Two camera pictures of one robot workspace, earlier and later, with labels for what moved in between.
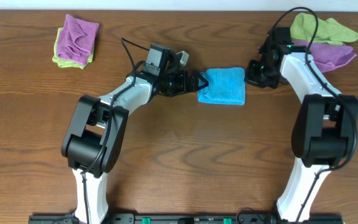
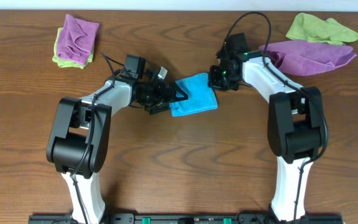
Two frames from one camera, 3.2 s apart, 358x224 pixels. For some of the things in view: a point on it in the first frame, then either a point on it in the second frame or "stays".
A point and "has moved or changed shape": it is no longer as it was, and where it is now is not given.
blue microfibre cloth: [226, 86] has moved or changed shape
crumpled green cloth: [302, 28] stays
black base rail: [226, 218] stays
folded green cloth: [64, 63] stays
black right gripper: [253, 74] -> [215, 78]
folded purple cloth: [76, 39] stays
